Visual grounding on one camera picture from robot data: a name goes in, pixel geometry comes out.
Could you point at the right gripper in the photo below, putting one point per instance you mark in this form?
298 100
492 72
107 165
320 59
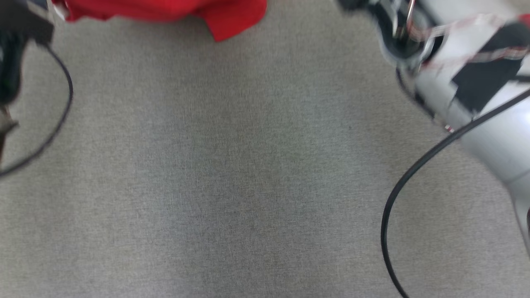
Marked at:
397 37

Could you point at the plain red shorts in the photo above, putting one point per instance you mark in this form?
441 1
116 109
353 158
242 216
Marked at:
165 8

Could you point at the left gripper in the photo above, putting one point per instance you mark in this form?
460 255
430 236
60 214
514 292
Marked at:
20 20

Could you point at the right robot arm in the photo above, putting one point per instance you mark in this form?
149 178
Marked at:
497 145

